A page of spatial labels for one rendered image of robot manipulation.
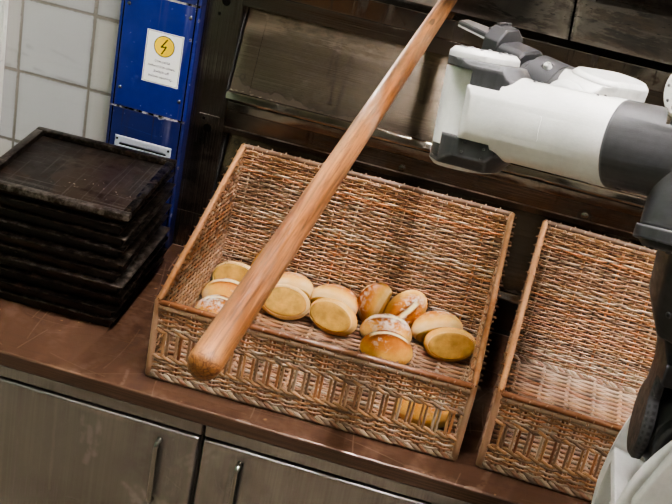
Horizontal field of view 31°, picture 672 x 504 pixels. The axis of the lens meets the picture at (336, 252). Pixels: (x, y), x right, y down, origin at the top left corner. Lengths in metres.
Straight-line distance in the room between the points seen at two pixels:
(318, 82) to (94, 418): 0.76
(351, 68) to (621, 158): 1.20
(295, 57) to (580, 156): 1.20
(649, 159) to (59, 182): 1.29
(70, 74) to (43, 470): 0.80
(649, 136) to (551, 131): 0.10
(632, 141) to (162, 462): 1.19
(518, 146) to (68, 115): 1.45
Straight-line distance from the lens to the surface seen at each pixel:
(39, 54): 2.51
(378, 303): 2.28
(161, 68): 2.38
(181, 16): 2.34
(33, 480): 2.25
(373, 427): 2.02
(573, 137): 1.20
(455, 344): 2.27
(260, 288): 1.11
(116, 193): 2.19
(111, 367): 2.10
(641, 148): 1.18
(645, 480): 1.49
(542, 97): 1.23
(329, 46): 2.33
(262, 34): 2.35
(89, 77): 2.48
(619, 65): 2.25
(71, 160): 2.31
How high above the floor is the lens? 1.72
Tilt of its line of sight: 26 degrees down
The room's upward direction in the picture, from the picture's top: 12 degrees clockwise
